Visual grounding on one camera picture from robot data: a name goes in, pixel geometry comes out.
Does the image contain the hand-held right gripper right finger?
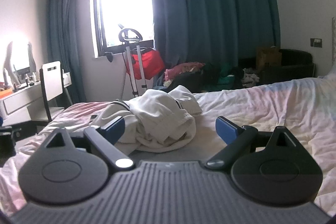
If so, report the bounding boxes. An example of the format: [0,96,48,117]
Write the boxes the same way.
[205,116,298,169]

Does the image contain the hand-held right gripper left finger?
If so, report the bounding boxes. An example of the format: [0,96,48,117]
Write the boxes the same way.
[46,117,135,171]

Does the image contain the cream white garment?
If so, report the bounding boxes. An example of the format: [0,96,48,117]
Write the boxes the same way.
[89,85,203,153]

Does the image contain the dark clothes pile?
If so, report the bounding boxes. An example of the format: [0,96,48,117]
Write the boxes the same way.
[154,63,244,94]

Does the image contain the white dressing table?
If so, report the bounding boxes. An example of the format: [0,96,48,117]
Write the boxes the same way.
[0,72,72,127]

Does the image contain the bed with pale sheet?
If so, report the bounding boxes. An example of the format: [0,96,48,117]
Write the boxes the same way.
[0,77,336,214]

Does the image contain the green cloth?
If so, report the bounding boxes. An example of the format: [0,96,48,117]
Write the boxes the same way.
[210,64,238,88]

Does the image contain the patterned white cloth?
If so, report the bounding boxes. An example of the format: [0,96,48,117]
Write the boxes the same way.
[241,68,261,86]

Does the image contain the cosmetic bottles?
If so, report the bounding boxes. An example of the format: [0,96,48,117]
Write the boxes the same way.
[22,72,39,87]

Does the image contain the white storage box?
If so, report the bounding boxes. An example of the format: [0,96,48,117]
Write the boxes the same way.
[62,72,73,88]

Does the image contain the pink cloth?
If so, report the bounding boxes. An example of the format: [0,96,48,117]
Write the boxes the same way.
[164,62,206,83]

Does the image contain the red bag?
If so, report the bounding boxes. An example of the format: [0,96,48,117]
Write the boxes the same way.
[125,48,166,81]

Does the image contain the white chair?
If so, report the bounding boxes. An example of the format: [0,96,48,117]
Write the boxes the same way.
[39,61,66,122]

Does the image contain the lit vanity mirror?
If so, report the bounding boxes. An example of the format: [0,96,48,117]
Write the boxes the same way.
[3,39,37,85]

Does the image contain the black armchair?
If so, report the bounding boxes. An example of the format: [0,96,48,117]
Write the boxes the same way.
[238,49,317,86]

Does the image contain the grey-blue curtain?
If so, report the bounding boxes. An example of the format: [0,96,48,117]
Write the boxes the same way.
[46,0,95,104]

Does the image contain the dark framed window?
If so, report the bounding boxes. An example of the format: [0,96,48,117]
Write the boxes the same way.
[91,0,155,58]

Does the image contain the teal curtain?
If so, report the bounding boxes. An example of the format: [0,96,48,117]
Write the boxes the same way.
[147,0,281,90]

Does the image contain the white frame exercise bike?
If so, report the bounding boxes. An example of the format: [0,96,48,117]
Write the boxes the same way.
[104,23,149,98]

